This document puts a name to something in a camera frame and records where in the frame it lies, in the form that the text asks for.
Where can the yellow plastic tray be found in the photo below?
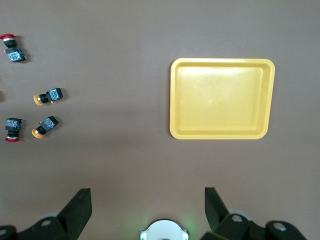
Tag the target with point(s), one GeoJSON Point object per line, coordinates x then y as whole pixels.
{"type": "Point", "coordinates": [220, 100]}

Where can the brown table mat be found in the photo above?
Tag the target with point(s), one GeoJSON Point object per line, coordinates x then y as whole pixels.
{"type": "Point", "coordinates": [112, 62]}

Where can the red mushroom button switch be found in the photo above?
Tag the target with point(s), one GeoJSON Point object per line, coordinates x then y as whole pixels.
{"type": "Point", "coordinates": [13, 124]}
{"type": "Point", "coordinates": [15, 55]}

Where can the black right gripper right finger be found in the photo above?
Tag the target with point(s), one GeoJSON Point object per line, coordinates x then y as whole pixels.
{"type": "Point", "coordinates": [220, 220]}

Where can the yellow push button switch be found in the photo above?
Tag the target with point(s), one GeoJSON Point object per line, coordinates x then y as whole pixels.
{"type": "Point", "coordinates": [53, 94]}
{"type": "Point", "coordinates": [47, 123]}

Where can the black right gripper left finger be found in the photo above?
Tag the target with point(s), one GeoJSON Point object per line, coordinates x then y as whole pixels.
{"type": "Point", "coordinates": [70, 217]}

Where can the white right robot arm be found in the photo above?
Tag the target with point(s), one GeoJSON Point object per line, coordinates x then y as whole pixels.
{"type": "Point", "coordinates": [163, 231]}

